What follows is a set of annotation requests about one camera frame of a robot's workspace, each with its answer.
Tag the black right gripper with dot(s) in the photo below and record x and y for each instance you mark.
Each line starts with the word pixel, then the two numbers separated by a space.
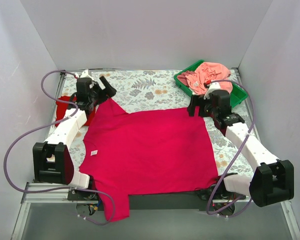
pixel 198 106

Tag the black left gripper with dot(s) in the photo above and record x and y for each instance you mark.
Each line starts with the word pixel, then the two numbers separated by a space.
pixel 100 90

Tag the magenta t shirt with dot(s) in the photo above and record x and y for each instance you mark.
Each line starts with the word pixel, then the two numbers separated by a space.
pixel 146 152

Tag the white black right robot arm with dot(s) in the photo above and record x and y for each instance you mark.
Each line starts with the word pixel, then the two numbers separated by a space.
pixel 273 179

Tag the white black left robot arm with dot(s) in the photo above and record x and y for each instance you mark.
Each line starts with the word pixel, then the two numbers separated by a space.
pixel 51 159

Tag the floral patterned table mat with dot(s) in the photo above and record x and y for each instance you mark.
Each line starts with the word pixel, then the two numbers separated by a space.
pixel 147 90

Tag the dusty rose t shirt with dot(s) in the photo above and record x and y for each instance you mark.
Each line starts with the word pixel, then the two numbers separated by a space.
pixel 188 78

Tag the salmon pink t shirt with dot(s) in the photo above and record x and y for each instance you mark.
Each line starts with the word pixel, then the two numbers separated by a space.
pixel 209 72

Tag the green plastic bin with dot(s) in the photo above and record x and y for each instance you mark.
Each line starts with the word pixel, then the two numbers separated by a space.
pixel 237 95

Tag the folded red t shirt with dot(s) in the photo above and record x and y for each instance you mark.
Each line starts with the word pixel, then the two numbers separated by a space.
pixel 62 107

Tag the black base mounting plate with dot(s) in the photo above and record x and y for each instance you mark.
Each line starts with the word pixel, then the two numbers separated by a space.
pixel 196 199

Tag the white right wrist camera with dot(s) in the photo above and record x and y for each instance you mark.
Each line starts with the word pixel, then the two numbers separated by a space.
pixel 211 87

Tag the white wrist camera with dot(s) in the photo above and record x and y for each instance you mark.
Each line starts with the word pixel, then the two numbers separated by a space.
pixel 84 74
pixel 211 87

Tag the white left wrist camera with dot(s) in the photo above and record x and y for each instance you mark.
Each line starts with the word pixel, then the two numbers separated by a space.
pixel 84 74

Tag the aluminium front frame rail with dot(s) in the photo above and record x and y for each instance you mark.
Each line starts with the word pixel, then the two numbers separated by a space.
pixel 177 216

